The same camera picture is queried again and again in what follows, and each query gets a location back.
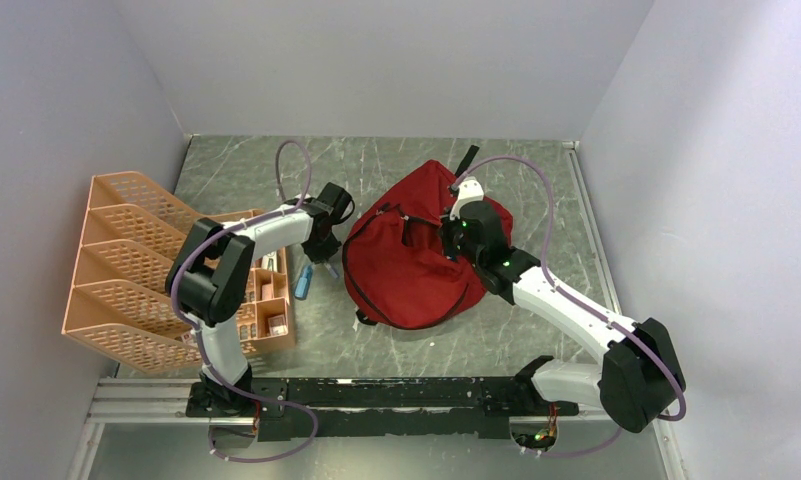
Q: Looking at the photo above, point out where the red student backpack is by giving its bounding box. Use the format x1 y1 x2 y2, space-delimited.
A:
341 145 486 330

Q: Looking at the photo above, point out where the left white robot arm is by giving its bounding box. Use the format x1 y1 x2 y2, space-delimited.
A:
165 183 354 416

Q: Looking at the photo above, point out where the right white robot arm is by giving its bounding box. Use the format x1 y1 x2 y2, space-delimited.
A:
441 200 686 433

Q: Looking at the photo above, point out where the blue capped white marker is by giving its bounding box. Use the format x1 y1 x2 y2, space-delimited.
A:
324 263 340 279

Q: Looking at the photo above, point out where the white tape dispenser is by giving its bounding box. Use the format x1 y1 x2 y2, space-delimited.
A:
260 252 279 272

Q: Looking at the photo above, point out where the blue utility knife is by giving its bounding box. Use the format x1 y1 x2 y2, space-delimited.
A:
293 264 314 300

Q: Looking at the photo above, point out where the small pink box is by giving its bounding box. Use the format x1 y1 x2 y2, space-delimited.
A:
267 315 288 337

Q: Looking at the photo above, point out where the orange plastic file organizer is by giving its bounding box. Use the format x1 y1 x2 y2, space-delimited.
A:
61 171 297 376

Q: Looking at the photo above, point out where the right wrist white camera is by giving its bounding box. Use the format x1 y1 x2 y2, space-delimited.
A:
449 176 484 220

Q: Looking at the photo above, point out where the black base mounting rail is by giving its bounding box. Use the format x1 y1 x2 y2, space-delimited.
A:
185 376 579 442

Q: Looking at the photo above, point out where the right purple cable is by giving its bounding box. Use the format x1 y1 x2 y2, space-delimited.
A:
450 154 687 460

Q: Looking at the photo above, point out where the aluminium frame rail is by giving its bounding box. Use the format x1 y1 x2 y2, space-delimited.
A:
69 378 690 479

